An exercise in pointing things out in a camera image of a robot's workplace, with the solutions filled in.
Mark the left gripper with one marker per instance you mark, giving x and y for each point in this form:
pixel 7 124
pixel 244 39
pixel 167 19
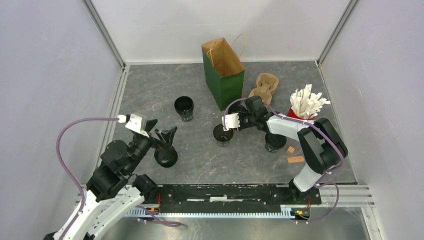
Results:
pixel 167 135

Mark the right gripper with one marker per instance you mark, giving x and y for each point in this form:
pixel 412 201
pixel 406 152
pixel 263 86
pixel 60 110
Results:
pixel 242 126

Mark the black coffee cup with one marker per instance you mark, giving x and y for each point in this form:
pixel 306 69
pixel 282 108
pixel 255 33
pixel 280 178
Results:
pixel 274 142
pixel 184 106
pixel 221 136

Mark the black coffee cup front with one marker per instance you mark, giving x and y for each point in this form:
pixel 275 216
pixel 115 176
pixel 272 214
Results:
pixel 274 142

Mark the green paper bag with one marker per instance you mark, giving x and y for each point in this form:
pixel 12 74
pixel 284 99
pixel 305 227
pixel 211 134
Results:
pixel 223 70

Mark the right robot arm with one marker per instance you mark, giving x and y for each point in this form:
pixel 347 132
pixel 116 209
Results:
pixel 322 147

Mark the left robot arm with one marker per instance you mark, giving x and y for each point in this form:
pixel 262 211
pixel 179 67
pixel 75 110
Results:
pixel 107 198

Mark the cardboard two-cup carrier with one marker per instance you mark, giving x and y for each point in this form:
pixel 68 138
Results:
pixel 266 85

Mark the red cup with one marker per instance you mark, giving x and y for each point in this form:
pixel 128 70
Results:
pixel 292 114

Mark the small wooden cube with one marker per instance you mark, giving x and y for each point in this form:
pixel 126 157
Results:
pixel 290 150

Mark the white paper stick bundle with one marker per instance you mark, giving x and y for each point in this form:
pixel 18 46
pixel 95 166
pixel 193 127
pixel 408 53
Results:
pixel 307 104

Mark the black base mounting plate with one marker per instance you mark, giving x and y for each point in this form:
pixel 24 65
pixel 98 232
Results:
pixel 231 198

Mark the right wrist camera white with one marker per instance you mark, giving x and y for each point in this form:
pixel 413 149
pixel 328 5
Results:
pixel 231 121

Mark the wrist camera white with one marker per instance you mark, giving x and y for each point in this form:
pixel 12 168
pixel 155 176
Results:
pixel 231 121
pixel 137 122

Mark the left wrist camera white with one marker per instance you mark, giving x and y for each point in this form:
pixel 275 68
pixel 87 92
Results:
pixel 137 122

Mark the slotted cable duct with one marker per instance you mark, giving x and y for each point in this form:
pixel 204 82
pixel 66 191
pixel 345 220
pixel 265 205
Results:
pixel 283 213

